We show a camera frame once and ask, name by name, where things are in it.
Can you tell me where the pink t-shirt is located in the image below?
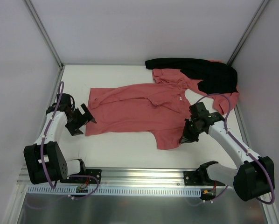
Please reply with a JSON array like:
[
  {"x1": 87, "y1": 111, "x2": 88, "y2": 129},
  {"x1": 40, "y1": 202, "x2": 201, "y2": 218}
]
[
  {"x1": 85, "y1": 84, "x2": 190, "y2": 150},
  {"x1": 152, "y1": 69, "x2": 229, "y2": 115}
]

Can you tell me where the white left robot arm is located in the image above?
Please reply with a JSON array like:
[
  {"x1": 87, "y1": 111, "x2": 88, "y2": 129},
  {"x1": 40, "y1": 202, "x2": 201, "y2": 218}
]
[{"x1": 23, "y1": 93, "x2": 96, "y2": 185}]

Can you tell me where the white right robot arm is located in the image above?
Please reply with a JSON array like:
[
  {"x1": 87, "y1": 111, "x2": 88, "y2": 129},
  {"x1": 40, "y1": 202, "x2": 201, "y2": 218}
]
[{"x1": 180, "y1": 102, "x2": 275, "y2": 204}]

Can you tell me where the black t-shirt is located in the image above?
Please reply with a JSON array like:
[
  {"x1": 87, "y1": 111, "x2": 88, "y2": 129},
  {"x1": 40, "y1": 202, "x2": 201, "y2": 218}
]
[{"x1": 145, "y1": 58, "x2": 238, "y2": 94}]

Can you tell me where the left side aluminium rail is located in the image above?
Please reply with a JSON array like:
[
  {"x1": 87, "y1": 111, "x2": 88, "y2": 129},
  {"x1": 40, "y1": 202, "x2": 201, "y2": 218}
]
[{"x1": 31, "y1": 66, "x2": 65, "y2": 167}]

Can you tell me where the aluminium rail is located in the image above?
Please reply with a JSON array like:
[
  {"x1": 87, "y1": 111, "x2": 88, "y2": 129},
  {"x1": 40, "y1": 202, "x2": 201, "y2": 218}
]
[
  {"x1": 31, "y1": 66, "x2": 65, "y2": 167},
  {"x1": 234, "y1": 105, "x2": 252, "y2": 149},
  {"x1": 17, "y1": 166, "x2": 238, "y2": 188}
]

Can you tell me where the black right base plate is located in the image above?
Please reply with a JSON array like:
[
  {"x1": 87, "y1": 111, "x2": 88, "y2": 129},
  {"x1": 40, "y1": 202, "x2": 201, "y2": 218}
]
[{"x1": 183, "y1": 170, "x2": 225, "y2": 187}]

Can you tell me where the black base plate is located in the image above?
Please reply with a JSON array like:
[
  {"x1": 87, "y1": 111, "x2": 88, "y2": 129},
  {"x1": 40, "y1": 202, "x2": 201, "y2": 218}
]
[
  {"x1": 183, "y1": 170, "x2": 225, "y2": 187},
  {"x1": 60, "y1": 168, "x2": 102, "y2": 184}
]

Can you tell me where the right side aluminium rail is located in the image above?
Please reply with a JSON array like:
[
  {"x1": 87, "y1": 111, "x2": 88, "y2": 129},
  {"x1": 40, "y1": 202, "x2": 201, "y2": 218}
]
[{"x1": 234, "y1": 105, "x2": 252, "y2": 149}]

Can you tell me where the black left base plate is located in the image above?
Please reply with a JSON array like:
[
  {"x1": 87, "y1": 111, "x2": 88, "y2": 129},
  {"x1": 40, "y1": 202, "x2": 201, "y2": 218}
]
[{"x1": 60, "y1": 168, "x2": 102, "y2": 184}]

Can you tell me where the aluminium front rail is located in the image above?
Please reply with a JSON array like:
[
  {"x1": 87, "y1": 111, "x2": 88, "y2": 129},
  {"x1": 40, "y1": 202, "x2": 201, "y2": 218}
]
[{"x1": 17, "y1": 166, "x2": 238, "y2": 188}]

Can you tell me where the white slotted cable duct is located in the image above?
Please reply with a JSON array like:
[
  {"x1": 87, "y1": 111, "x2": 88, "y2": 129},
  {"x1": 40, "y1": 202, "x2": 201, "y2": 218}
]
[{"x1": 27, "y1": 185, "x2": 202, "y2": 197}]

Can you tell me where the left aluminium frame post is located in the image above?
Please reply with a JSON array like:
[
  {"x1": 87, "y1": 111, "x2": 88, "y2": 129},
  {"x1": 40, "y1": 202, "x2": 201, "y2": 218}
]
[{"x1": 23, "y1": 0, "x2": 63, "y2": 69}]

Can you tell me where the aluminium frame post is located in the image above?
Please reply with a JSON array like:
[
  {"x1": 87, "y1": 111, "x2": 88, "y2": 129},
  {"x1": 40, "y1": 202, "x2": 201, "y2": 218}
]
[
  {"x1": 227, "y1": 0, "x2": 271, "y2": 66},
  {"x1": 23, "y1": 0, "x2": 63, "y2": 69}
]

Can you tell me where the right aluminium frame post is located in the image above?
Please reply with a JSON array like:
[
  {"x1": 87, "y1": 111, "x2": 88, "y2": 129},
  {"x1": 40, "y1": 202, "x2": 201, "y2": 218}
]
[{"x1": 227, "y1": 0, "x2": 271, "y2": 66}]

